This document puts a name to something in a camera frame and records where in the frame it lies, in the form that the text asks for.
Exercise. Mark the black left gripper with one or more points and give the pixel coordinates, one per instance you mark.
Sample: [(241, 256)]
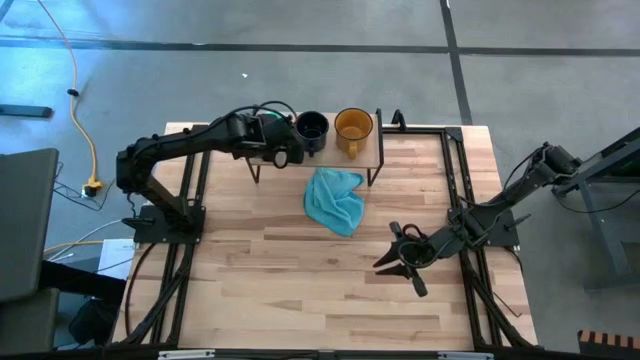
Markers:
[(280, 142)]

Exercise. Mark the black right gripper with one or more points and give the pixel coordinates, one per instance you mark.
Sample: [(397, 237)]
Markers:
[(430, 245)]

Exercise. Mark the glossy black mug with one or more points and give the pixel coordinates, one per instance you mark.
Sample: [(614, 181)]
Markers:
[(312, 130)]

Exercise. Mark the yellow speckled mug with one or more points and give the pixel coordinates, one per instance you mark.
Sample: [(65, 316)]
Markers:
[(353, 131)]

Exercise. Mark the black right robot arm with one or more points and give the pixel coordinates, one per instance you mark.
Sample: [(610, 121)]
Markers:
[(525, 182)]

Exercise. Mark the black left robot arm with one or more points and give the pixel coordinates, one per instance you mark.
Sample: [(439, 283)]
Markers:
[(190, 140)]

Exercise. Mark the wooden shelf black metal legs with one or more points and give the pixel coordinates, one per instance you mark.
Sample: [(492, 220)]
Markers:
[(332, 159)]

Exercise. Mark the blue cloth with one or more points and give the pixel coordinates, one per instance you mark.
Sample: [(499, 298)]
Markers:
[(332, 202)]

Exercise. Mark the black table clamp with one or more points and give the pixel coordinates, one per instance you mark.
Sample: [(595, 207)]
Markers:
[(398, 120)]

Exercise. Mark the white paper sheet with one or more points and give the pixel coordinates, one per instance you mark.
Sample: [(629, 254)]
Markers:
[(116, 257)]

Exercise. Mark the grey side table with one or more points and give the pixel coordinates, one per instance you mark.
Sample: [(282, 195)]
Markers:
[(607, 200)]

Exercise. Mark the orange black striped object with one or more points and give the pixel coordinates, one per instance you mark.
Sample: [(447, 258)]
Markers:
[(610, 344)]

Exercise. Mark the flat black floor object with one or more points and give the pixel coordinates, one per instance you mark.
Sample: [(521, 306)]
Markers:
[(25, 111)]

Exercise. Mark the black bag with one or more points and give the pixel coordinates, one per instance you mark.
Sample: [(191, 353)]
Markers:
[(92, 320)]

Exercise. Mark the grey cabinet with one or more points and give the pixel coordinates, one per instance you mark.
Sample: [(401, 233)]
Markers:
[(27, 322), (25, 220)]

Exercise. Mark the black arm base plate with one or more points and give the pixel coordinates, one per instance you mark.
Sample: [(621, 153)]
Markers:
[(160, 232), (502, 235)]

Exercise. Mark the black metal table frame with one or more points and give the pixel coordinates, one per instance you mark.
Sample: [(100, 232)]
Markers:
[(425, 131)]

